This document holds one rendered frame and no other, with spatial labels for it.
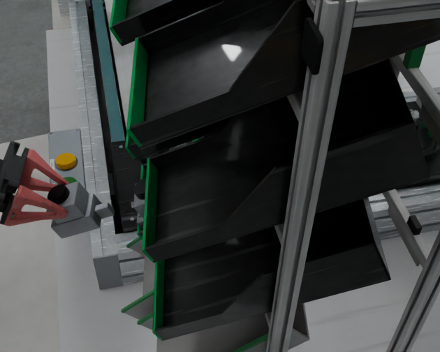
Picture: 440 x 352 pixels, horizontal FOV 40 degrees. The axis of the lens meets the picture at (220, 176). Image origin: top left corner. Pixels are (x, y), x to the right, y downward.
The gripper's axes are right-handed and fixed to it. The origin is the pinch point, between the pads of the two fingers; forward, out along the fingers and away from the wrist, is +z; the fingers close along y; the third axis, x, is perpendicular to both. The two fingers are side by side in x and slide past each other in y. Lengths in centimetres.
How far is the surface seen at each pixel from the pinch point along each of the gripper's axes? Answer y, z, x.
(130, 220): 16.7, 16.3, 19.2
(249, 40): -11.6, 5.7, -40.7
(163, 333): -20.1, 13.5, -5.6
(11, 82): 184, -11, 141
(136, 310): -5.7, 16.7, 13.3
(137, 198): -3.1, 7.9, -8.3
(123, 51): 79, 12, 27
